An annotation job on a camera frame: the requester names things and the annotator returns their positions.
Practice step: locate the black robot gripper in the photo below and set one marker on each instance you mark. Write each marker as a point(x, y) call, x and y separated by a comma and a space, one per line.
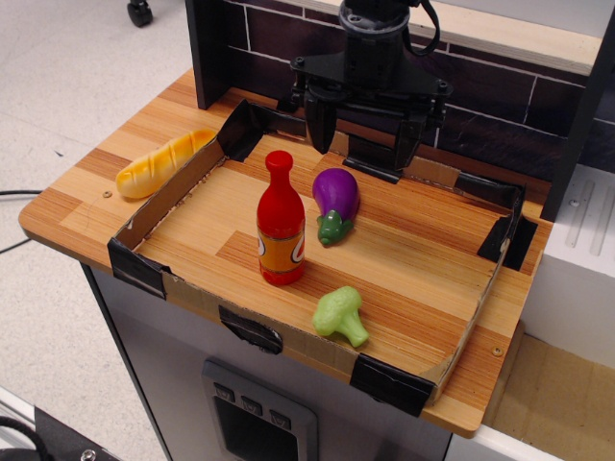
point(373, 74)

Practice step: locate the purple toy eggplant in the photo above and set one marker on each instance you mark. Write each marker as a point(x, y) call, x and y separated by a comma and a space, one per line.
point(336, 193)

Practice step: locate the cardboard fence with black tape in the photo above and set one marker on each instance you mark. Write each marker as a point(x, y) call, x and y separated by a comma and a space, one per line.
point(424, 254)

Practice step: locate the red hot sauce bottle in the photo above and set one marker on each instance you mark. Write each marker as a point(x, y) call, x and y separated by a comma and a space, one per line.
point(281, 221)

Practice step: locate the yellow toy bread loaf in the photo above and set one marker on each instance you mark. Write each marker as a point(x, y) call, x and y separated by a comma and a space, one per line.
point(146, 175)

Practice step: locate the white toy sink unit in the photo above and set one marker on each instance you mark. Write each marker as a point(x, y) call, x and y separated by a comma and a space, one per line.
point(571, 302)

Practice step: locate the black caster wheel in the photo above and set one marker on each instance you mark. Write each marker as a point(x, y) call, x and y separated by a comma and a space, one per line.
point(140, 13)

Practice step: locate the green toy broccoli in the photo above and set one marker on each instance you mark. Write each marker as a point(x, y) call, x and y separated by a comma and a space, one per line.
point(338, 312)

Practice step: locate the grey oven control panel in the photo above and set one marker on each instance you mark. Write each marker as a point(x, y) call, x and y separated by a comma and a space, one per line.
point(254, 422)

